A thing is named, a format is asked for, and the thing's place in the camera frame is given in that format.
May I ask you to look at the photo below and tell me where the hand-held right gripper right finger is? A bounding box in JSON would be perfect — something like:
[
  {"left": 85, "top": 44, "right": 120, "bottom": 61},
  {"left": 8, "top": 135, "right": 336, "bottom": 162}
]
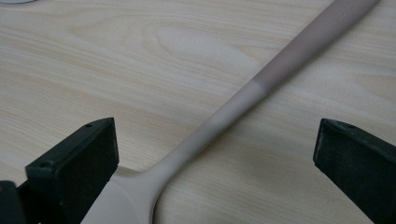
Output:
[{"left": 313, "top": 118, "right": 396, "bottom": 224}]

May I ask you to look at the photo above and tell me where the beige solid spatula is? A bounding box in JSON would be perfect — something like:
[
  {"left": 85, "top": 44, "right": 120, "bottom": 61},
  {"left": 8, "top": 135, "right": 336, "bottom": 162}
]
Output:
[{"left": 79, "top": 0, "right": 381, "bottom": 224}]

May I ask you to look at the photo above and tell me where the white utensil rack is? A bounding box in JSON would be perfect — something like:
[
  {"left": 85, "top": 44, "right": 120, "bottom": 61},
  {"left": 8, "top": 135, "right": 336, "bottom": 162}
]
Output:
[{"left": 0, "top": 0, "right": 36, "bottom": 5}]

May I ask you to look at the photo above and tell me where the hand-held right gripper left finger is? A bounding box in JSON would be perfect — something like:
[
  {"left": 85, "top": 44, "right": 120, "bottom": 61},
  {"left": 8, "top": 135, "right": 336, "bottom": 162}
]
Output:
[{"left": 17, "top": 117, "right": 120, "bottom": 224}]

